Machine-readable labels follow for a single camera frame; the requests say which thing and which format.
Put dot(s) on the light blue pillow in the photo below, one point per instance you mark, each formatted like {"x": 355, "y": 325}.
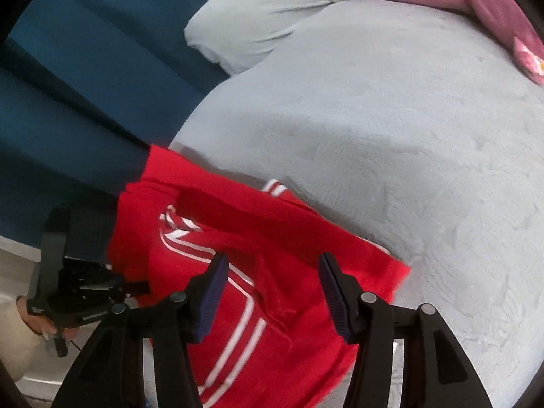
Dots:
{"x": 255, "y": 17}

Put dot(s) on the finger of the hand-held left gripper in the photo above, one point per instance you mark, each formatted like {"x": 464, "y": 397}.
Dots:
{"x": 138, "y": 289}

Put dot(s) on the teal upholstered bed frame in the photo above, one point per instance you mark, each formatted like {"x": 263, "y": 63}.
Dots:
{"x": 85, "y": 93}

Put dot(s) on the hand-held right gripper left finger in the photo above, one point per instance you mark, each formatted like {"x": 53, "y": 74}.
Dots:
{"x": 210, "y": 301}

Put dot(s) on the red knit sweater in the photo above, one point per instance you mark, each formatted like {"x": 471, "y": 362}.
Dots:
{"x": 272, "y": 238}

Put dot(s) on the light blue fleece blanket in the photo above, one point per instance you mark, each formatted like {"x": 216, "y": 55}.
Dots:
{"x": 382, "y": 114}

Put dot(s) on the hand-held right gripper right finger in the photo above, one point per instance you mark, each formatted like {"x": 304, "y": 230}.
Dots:
{"x": 338, "y": 301}

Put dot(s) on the person's left forearm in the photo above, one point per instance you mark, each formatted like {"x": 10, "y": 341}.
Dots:
{"x": 12, "y": 340}

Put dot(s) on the person's left hand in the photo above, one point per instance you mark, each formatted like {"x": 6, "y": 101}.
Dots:
{"x": 36, "y": 323}

